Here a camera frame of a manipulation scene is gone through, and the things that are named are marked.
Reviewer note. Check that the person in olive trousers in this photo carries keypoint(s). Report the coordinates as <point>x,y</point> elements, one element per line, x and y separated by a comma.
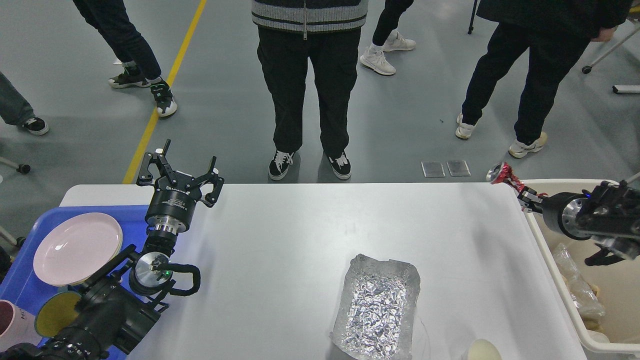
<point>15,110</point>

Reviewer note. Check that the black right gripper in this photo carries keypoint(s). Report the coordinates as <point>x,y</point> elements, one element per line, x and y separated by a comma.
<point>559,211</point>

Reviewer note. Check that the person in dark jeans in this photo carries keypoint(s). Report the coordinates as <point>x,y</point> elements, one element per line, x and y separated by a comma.
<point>141,67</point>

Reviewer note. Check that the aluminium foil tray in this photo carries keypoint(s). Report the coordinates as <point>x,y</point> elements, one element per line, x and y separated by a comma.
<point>376,313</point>

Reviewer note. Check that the beige plastic bin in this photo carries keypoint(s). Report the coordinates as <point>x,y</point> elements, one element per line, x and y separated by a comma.
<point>618,293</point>

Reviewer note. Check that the pink mug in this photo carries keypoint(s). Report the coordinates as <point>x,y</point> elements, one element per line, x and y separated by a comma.
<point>16,326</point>

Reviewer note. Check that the person in black tracksuit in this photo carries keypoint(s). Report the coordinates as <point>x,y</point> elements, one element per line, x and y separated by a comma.
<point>556,34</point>

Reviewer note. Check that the blue-grey mug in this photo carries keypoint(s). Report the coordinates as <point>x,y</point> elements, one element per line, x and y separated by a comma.
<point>57,313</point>

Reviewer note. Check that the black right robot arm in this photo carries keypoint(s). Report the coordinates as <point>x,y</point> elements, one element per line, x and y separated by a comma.
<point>608,215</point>

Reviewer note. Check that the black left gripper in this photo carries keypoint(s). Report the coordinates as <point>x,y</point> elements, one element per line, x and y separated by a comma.
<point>172,200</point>

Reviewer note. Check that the crushed red soda can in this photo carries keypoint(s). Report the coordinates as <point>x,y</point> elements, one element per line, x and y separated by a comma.
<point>503,173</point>

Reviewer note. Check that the white lid bottom edge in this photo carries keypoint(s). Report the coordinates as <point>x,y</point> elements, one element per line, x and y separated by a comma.
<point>481,349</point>

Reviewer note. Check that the person in white sneakers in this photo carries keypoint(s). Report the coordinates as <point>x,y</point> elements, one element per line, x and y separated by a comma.
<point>387,38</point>

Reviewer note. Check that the pink plate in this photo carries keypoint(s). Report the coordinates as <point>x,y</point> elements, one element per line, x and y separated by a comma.
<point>72,250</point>

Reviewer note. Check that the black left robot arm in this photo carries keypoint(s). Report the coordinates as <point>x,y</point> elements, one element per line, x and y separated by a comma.
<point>164,277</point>

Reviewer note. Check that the blue plastic tray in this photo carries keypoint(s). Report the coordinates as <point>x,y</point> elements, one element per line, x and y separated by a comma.
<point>112,318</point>

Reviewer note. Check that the metal floor plate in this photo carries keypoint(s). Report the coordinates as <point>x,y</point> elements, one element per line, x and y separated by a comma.
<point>458,168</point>
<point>433,169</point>

